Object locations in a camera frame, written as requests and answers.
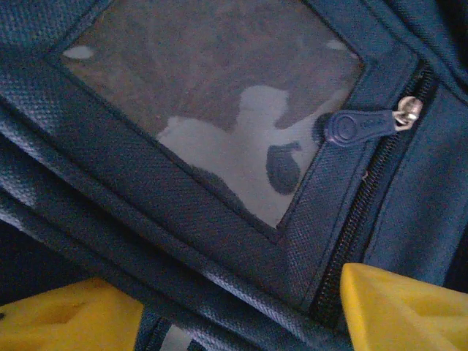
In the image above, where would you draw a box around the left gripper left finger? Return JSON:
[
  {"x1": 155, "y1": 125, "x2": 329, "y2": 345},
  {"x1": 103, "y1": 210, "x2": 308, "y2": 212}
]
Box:
[{"x1": 0, "y1": 276, "x2": 146, "y2": 351}]

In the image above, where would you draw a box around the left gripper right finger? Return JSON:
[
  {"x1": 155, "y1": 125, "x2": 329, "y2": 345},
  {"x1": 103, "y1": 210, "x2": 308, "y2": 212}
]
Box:
[{"x1": 339, "y1": 262, "x2": 468, "y2": 351}]

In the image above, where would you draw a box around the navy blue backpack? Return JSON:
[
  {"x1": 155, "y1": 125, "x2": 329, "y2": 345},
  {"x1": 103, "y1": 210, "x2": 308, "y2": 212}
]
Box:
[{"x1": 0, "y1": 0, "x2": 468, "y2": 351}]

